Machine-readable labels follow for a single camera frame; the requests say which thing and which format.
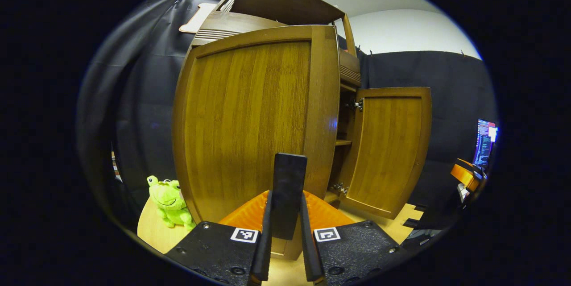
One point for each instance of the wooden cabinet inner shelf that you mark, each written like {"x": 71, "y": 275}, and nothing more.
{"x": 343, "y": 142}

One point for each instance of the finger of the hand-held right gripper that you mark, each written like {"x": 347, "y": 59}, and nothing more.
{"x": 461, "y": 174}

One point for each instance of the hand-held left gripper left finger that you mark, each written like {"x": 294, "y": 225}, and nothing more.
{"x": 264, "y": 250}

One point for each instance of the computer monitor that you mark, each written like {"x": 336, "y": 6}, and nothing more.
{"x": 484, "y": 143}

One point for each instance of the wooden double-door shoe cabinet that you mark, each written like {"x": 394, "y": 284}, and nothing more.
{"x": 285, "y": 2}

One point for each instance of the wooden drawer with dark knob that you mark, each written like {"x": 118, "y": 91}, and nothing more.
{"x": 241, "y": 20}

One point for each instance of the black backdrop cloth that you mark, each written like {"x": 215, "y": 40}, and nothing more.
{"x": 446, "y": 89}

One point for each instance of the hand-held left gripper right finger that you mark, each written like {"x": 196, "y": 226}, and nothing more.
{"x": 310, "y": 254}

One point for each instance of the wooden shoe cabinet door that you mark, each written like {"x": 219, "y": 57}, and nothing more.
{"x": 386, "y": 152}
{"x": 245, "y": 121}

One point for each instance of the green frog plush toy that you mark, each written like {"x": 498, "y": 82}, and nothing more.
{"x": 169, "y": 201}

